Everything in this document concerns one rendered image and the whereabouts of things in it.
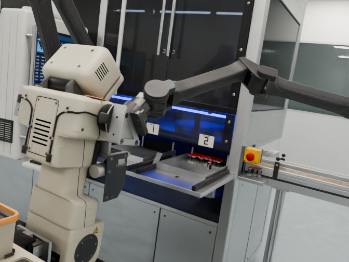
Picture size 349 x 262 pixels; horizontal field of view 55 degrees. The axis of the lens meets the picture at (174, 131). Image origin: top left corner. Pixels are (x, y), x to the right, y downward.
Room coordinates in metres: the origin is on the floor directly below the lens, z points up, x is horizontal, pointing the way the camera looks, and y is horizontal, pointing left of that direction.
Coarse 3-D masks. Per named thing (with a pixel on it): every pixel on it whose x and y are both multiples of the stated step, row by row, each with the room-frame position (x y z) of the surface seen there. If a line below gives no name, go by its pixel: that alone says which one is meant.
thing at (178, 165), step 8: (168, 160) 1.65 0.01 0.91; (176, 160) 1.73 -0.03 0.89; (184, 160) 1.80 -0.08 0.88; (160, 168) 1.55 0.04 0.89; (168, 168) 1.53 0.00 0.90; (176, 168) 1.51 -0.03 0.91; (184, 168) 1.63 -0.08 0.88; (192, 168) 1.65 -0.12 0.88; (200, 168) 1.67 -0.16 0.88; (224, 168) 1.65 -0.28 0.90; (184, 176) 1.49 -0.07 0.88; (192, 176) 1.47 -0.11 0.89; (200, 176) 1.45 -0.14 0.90; (208, 176) 1.47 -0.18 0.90
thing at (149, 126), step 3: (147, 123) 1.91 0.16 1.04; (150, 123) 1.90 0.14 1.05; (147, 126) 1.90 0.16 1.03; (150, 126) 1.90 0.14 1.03; (156, 126) 1.88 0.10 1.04; (147, 129) 1.90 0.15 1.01; (150, 129) 1.89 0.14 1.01; (156, 129) 1.87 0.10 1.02; (150, 132) 1.89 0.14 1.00; (156, 132) 1.87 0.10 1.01
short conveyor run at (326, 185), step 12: (264, 156) 1.77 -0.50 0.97; (264, 168) 1.68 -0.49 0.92; (276, 168) 1.64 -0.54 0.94; (288, 168) 1.73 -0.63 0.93; (300, 168) 1.62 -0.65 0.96; (312, 168) 1.66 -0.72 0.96; (276, 180) 1.65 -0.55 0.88; (288, 180) 1.62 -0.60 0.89; (300, 180) 1.60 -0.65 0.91; (312, 180) 1.57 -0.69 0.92; (324, 180) 1.58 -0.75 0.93; (336, 180) 1.61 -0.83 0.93; (348, 180) 1.52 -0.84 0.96; (300, 192) 1.59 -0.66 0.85; (312, 192) 1.57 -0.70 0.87; (324, 192) 1.54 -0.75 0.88; (336, 192) 1.52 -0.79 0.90; (348, 192) 1.50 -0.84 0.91; (348, 204) 1.49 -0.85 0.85
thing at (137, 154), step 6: (126, 150) 1.85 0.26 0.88; (132, 150) 1.87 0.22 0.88; (138, 150) 1.89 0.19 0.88; (144, 150) 1.91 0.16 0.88; (150, 150) 1.93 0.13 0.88; (156, 150) 1.96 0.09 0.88; (174, 150) 1.88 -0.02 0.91; (132, 156) 1.63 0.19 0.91; (138, 156) 1.61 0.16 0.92; (144, 156) 1.76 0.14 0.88; (150, 156) 1.66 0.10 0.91; (138, 162) 1.61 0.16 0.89
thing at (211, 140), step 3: (201, 135) 1.74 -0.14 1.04; (204, 135) 1.73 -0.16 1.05; (201, 138) 1.74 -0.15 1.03; (204, 138) 1.73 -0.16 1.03; (210, 138) 1.72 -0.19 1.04; (213, 138) 1.71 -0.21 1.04; (198, 141) 1.75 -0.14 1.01; (201, 141) 1.74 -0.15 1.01; (210, 141) 1.72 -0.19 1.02; (213, 141) 1.71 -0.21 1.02; (198, 144) 1.75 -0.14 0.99; (201, 144) 1.74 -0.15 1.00; (210, 144) 1.71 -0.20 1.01; (210, 147) 1.71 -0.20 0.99
